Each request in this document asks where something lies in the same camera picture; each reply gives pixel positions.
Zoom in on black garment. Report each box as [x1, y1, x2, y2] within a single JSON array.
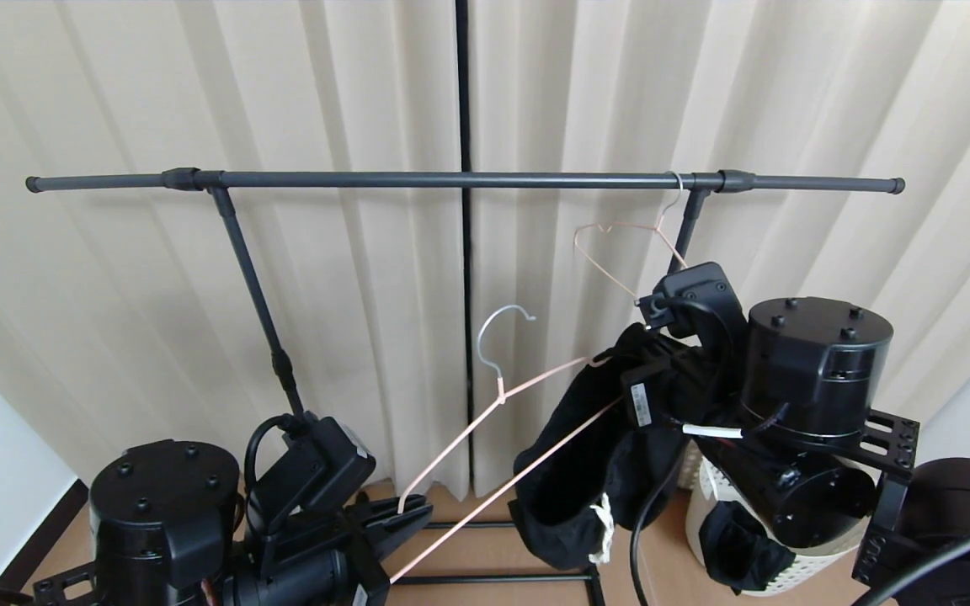
[[698, 501, 797, 595]]

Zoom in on white laundry basket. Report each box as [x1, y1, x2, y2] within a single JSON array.
[[685, 438, 875, 598]]

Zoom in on pink clothes hanger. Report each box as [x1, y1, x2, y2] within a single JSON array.
[[388, 304, 626, 584], [573, 171, 693, 304]]

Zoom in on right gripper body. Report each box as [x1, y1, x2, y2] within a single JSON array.
[[618, 341, 745, 432]]

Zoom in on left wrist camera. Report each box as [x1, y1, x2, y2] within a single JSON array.
[[245, 415, 377, 550]]

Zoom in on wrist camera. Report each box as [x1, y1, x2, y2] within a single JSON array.
[[245, 415, 377, 550], [637, 261, 749, 339]]

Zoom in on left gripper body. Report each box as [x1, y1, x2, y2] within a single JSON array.
[[228, 503, 395, 606]]

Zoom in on black shorts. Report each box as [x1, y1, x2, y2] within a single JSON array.
[[508, 323, 709, 572]]

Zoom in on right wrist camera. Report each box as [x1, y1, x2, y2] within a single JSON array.
[[637, 261, 749, 339]]

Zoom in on black clothes rack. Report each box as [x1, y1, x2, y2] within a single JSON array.
[[25, 167, 906, 606]]

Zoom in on black cable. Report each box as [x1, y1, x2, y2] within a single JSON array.
[[629, 450, 690, 606], [851, 503, 970, 606], [243, 412, 311, 499]]

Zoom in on white curtain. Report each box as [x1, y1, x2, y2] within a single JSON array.
[[468, 0, 970, 499], [0, 0, 465, 506]]

